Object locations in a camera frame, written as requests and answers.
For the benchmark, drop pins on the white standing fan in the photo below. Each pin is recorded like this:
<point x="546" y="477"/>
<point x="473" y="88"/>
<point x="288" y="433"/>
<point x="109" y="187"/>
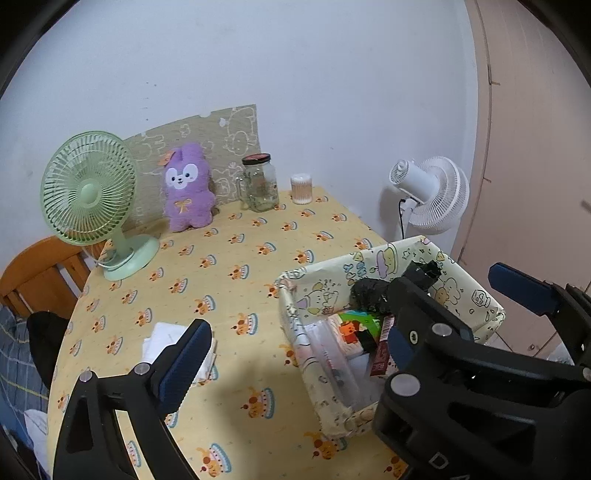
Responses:
<point x="438" y="198"/>

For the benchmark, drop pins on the blue plaid cloth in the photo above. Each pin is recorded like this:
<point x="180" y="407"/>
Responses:
<point x="18" y="360"/>

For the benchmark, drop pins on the purple plush toy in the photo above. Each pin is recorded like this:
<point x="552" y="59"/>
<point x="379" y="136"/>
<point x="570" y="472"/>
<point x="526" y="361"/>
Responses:
<point x="187" y="203"/>

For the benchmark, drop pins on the beige door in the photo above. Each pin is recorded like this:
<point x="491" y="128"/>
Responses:
<point x="531" y="138"/>

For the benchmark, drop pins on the cotton swab container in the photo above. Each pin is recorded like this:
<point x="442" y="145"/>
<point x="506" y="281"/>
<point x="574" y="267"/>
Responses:
<point x="301" y="189"/>

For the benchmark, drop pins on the glass jar with black lid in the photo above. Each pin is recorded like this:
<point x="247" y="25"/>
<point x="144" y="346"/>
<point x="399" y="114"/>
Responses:
<point x="261" y="189"/>

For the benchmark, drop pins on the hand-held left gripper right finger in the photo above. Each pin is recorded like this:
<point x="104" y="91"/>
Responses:
<point x="398" y="348"/>

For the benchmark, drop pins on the black cloth on chair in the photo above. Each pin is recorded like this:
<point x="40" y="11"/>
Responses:
<point x="44" y="341"/>

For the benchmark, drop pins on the white bedding cloth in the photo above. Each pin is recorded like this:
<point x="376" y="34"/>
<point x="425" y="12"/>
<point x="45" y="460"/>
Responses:
<point x="37" y="422"/>

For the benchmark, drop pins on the clear plastic white pack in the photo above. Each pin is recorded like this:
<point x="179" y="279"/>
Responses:
<point x="330" y="350"/>

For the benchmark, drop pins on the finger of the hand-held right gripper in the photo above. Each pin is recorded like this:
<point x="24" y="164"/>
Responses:
<point x="415" y="304"/>
<point x="521" y="288"/>

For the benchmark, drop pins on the green desk fan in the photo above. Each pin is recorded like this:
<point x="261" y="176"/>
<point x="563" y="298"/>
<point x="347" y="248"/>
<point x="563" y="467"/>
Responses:
<point x="87" y="194"/>

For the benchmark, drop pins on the dark red packet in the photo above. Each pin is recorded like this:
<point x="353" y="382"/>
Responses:
<point x="381" y="355"/>

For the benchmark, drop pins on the beige printed wall sheet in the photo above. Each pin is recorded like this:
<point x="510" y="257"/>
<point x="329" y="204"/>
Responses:
<point x="231" y="134"/>

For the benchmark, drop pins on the yellow cartoon print storage box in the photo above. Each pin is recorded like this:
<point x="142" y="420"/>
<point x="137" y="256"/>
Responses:
<point x="323" y="286"/>

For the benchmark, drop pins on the wooden chair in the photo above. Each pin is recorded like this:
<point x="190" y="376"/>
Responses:
<point x="32" y="272"/>

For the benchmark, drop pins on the green tissue pack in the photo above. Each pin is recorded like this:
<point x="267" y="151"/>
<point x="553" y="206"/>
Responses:
<point x="355" y="325"/>

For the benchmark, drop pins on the black cloth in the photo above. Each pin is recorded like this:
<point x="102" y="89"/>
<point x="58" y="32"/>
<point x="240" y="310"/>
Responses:
<point x="369" y="293"/>
<point x="44" y="341"/>

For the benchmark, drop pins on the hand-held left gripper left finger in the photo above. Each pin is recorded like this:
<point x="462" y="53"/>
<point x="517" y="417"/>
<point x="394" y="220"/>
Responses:
<point x="182" y="364"/>

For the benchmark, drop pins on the small black block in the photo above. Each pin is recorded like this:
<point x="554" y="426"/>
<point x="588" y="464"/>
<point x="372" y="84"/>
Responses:
<point x="367" y="344"/>

